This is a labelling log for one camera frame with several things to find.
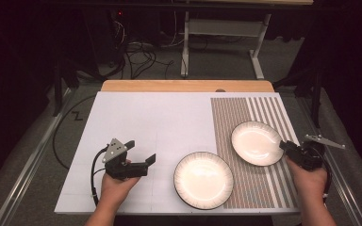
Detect person's left hand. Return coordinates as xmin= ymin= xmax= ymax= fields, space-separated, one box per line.
xmin=99 ymin=159 xmax=141 ymax=209

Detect large white dark-rimmed plate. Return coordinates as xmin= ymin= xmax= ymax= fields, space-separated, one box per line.
xmin=173 ymin=151 xmax=235 ymax=211

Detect black cable loop on floor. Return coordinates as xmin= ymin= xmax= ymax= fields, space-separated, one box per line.
xmin=52 ymin=93 xmax=98 ymax=171

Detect tangled black floor cables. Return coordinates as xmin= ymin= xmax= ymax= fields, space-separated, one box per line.
xmin=107 ymin=39 xmax=175 ymax=81

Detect aluminium floor rail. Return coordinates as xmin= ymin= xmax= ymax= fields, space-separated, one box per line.
xmin=295 ymin=96 xmax=362 ymax=226
xmin=0 ymin=88 xmax=74 ymax=226

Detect white metal desk frame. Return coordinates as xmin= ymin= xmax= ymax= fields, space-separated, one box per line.
xmin=180 ymin=11 xmax=272 ymax=80

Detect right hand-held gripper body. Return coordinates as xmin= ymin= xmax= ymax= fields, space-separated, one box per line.
xmin=290 ymin=134 xmax=347 ymax=172

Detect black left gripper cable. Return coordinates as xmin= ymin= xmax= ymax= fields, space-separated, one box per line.
xmin=90 ymin=147 xmax=110 ymax=209

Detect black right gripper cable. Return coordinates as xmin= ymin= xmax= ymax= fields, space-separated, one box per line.
xmin=317 ymin=146 xmax=332 ymax=200

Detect small white dark-rimmed plate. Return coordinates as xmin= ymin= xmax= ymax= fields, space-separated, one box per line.
xmin=230 ymin=121 xmax=286 ymax=168

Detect thin white cable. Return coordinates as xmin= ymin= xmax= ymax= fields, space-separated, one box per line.
xmin=169 ymin=11 xmax=184 ymax=48

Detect black metal stand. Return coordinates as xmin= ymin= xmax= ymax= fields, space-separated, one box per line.
xmin=272 ymin=67 xmax=325 ymax=130
xmin=52 ymin=58 xmax=80 ymax=118

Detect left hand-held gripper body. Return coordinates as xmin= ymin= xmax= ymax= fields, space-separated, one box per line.
xmin=102 ymin=137 xmax=149 ymax=181

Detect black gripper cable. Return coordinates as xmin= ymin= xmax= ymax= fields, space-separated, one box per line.
xmin=317 ymin=146 xmax=332 ymax=200
xmin=90 ymin=147 xmax=110 ymax=209

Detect white board sheet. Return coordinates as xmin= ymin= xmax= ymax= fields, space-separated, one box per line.
xmin=54 ymin=91 xmax=301 ymax=216

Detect dark device with red light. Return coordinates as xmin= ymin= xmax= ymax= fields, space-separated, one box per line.
xmin=112 ymin=8 xmax=127 ymax=21

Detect person's right hand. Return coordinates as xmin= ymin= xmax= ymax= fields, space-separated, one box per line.
xmin=285 ymin=154 xmax=330 ymax=202

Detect brown striped woven placemat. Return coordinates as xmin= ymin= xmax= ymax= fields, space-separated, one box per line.
xmin=210 ymin=96 xmax=300 ymax=210

